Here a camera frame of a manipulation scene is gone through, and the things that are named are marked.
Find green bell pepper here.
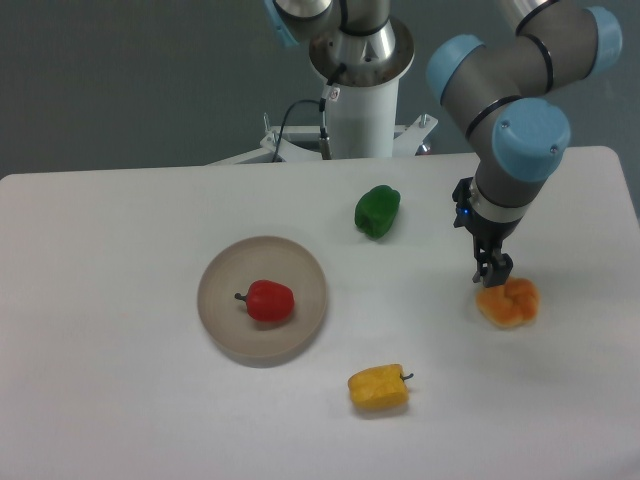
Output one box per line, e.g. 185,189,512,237
354,185,401,239

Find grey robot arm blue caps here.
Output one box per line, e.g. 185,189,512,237
265,1,623,287

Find orange bread roll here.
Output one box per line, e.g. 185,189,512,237
475,278,540,329

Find yellow bell pepper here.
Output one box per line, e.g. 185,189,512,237
347,364,414,411

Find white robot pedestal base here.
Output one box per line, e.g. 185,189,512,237
214,79,438,166

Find beige round plate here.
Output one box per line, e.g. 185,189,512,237
197,236,328,367

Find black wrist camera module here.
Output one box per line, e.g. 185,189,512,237
452,177,473,228

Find red bell pepper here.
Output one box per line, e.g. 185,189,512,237
234,279,295,322

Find black cable with connector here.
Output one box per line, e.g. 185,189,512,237
272,62,350,162

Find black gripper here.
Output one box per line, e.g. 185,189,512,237
464,208,520,288

